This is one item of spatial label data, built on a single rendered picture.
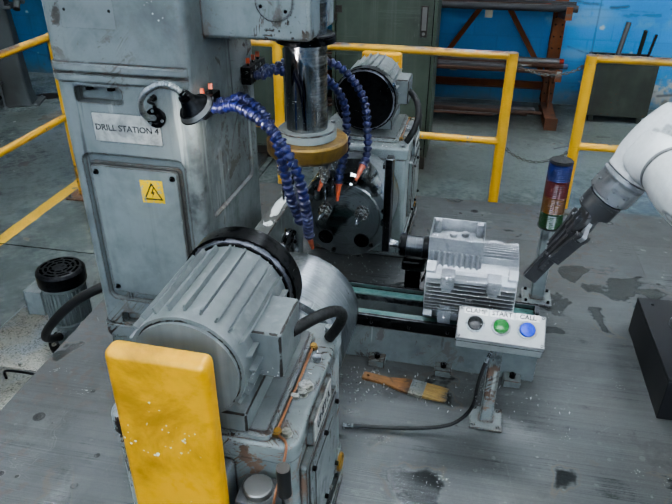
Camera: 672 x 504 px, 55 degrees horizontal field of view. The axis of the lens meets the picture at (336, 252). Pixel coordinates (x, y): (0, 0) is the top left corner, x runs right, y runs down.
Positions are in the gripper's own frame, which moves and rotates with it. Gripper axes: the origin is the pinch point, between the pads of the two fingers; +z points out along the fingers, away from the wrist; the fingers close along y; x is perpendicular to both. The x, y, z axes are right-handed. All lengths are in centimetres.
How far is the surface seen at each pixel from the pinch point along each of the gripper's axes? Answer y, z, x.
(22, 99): -382, 306, -322
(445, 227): -10.6, 9.2, -19.0
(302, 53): -2, -10, -66
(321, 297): 27.0, 17.9, -37.5
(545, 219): -33.6, 2.3, 5.4
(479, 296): 3.3, 12.2, -6.5
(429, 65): -314, 57, -29
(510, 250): -5.9, 3.0, -5.2
